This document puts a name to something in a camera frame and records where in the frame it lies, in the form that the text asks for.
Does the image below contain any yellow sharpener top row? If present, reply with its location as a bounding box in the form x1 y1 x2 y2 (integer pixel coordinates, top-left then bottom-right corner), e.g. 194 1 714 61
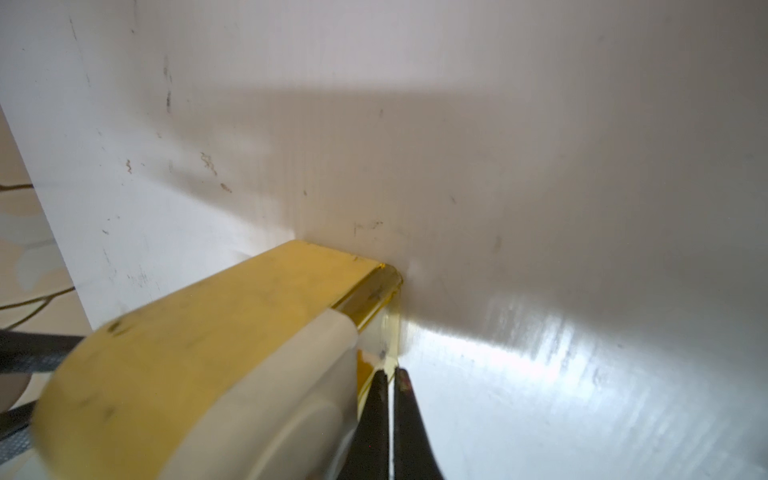
31 240 403 479

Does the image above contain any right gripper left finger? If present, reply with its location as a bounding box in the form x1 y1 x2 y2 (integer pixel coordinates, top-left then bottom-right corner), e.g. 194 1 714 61
337 370 389 480

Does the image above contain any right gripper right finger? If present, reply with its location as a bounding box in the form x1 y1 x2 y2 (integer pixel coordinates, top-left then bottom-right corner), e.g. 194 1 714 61
393 367 444 480

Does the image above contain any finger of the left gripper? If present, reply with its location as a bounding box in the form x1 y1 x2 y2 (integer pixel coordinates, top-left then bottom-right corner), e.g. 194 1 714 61
0 330 84 374
0 401 36 464

